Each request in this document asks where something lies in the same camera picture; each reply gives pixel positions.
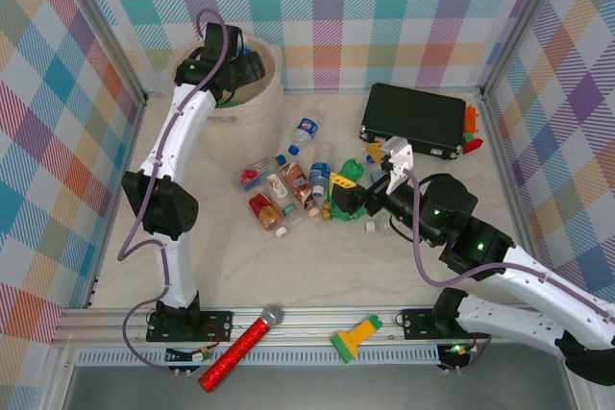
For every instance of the red toy piece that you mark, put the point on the red toy piece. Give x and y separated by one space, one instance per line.
474 146

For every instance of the clear bottle red flower label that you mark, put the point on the clear bottle red flower label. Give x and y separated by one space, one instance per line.
250 177

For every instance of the red label amber drink bottle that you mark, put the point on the red label amber drink bottle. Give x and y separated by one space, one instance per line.
259 206

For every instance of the clear plastic bottle white cap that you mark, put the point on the clear plastic bottle white cap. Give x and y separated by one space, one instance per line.
370 226

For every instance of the brown label drink bottle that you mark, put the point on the brown label drink bottle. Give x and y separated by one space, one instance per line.
297 184

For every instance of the aluminium frame post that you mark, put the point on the aluminium frame post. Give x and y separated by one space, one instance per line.
521 21
103 26

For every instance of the orange toy brick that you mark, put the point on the orange toy brick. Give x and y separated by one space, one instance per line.
472 119

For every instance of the black hard case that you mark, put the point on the black hard case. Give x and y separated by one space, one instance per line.
413 117

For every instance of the beige round plastic bin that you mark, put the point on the beige round plastic bin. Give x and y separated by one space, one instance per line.
250 127

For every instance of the green crushed bottle yellow cap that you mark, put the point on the green crushed bottle yellow cap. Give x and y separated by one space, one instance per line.
353 171

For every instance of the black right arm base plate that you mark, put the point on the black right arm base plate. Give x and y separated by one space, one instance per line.
415 323

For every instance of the small green toy brick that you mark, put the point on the small green toy brick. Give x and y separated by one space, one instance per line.
467 137

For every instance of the blue label water bottle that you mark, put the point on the blue label water bottle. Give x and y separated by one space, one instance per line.
321 174

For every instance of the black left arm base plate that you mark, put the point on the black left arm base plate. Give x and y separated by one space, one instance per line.
218 323

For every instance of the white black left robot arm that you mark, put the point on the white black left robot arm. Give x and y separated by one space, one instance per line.
182 127

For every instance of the green crushed plastic bottle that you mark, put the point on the green crushed plastic bottle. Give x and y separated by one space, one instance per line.
348 215

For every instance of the aluminium side rail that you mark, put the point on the aluminium side rail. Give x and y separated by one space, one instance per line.
511 189

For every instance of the green yellow orange toy block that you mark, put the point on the green yellow orange toy block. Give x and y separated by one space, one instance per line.
355 338

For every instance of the clear bottle blue round logo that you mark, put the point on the clear bottle blue round logo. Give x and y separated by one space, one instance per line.
307 127

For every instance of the white label bottle green neck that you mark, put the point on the white label bottle green neck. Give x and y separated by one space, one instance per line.
276 187

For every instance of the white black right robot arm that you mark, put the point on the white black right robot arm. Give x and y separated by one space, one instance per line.
528 280

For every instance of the red glitter toy microphone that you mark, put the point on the red glitter toy microphone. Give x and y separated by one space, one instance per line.
240 347

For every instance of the clear bottle blue cap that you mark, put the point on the clear bottle blue cap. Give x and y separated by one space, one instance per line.
370 159

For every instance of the aluminium front rail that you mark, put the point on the aluminium front rail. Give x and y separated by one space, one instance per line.
307 328

